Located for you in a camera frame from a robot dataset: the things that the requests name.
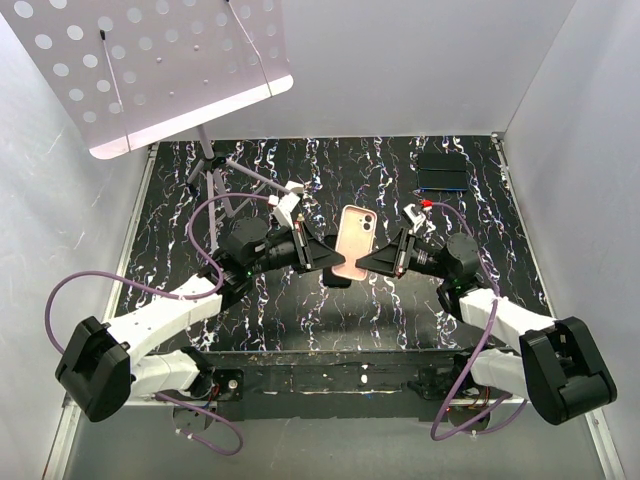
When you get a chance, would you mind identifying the music stand tripod pole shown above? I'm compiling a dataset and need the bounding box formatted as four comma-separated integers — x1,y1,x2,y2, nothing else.
185,124,304,251

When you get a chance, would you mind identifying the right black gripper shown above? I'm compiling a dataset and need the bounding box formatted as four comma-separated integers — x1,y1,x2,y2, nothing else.
355,227,453,281

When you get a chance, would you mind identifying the bare black phone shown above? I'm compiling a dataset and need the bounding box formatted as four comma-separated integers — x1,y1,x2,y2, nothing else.
416,152,466,172

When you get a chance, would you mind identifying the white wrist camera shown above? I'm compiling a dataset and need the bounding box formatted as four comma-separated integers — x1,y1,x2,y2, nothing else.
268,192,300,229
402,200,433,233

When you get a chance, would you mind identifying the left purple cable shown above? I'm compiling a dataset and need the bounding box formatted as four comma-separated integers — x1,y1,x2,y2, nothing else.
45,192,281,456

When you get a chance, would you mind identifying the right aluminium side rail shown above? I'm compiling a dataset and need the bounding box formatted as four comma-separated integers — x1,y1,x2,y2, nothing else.
490,131,558,318

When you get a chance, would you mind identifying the aluminium front rail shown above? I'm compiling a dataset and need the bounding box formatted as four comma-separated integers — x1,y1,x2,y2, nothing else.
63,364,531,407

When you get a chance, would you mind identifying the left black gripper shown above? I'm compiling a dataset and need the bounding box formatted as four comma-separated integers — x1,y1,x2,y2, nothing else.
247,221,345,276

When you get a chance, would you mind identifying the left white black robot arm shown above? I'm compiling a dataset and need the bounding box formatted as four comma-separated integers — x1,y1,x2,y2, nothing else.
55,218,345,422

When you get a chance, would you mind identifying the bare blue phone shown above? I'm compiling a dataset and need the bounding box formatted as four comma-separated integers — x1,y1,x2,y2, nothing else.
417,170,468,192

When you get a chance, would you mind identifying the aluminium side rail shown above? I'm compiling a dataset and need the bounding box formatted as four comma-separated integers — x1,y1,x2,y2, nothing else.
94,144,160,351
490,131,558,318

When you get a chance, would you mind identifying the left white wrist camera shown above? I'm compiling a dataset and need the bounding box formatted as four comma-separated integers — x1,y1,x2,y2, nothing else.
268,192,300,229

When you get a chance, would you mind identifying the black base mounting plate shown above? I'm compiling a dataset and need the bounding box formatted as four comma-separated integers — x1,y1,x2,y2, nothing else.
196,349,460,421

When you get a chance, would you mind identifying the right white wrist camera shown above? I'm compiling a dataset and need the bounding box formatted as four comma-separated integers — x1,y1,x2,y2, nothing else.
402,200,433,233

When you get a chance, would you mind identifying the left aluminium side rail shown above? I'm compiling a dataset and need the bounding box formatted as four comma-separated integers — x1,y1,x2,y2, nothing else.
94,144,160,351

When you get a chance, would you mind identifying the perforated music stand desk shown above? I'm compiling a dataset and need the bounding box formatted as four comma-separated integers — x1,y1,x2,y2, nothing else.
1,1,294,160

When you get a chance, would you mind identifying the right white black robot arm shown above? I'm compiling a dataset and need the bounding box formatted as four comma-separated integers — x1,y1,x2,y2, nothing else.
356,230,618,425

